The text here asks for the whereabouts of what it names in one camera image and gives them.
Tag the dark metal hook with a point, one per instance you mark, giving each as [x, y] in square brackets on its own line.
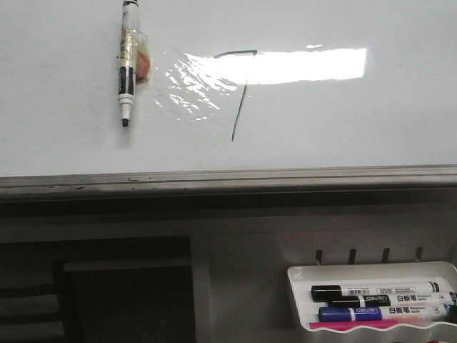
[418, 255]
[385, 256]
[318, 257]
[352, 257]

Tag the blue capped marker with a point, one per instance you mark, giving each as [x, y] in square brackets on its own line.
[434, 312]

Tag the white plastic marker tray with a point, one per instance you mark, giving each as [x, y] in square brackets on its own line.
[305, 309]

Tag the black capped marker middle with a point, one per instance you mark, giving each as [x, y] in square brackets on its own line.
[388, 300]

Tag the black whiteboard marker with tape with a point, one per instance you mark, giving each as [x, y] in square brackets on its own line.
[134, 59]

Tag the pink marker in tray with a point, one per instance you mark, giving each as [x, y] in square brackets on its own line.
[378, 324]

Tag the white whiteboard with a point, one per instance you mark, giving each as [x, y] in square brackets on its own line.
[234, 85]

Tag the black capped marker top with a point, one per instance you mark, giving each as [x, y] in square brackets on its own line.
[322, 293]

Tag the black capped marker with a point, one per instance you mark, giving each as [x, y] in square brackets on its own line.
[322, 293]
[388, 300]

